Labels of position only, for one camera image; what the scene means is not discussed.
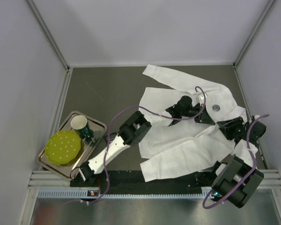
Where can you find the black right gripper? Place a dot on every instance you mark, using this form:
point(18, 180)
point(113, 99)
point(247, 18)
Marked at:
point(226, 128)

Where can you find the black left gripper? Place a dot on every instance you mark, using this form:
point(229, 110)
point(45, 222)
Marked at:
point(202, 115)

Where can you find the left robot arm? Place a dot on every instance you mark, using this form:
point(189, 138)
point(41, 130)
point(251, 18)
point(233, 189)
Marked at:
point(134, 129)

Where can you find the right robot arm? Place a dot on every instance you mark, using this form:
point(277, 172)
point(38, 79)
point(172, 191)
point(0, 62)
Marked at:
point(238, 179)

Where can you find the blue round brooch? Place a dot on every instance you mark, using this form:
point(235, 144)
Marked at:
point(216, 108)

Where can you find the white button-up shirt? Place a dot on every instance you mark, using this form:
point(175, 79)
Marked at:
point(187, 147)

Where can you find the small black box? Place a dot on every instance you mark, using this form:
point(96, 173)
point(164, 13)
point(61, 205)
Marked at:
point(109, 138)

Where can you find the green paper cup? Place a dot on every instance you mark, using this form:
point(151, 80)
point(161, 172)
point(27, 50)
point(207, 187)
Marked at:
point(81, 126)

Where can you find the metal knife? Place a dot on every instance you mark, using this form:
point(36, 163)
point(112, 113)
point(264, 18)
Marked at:
point(78, 162)

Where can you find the green polka dot plate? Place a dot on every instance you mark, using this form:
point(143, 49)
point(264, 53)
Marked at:
point(63, 147)

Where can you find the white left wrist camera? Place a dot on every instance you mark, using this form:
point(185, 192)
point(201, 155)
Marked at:
point(202, 98)

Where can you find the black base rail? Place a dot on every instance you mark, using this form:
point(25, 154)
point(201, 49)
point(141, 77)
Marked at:
point(132, 182)

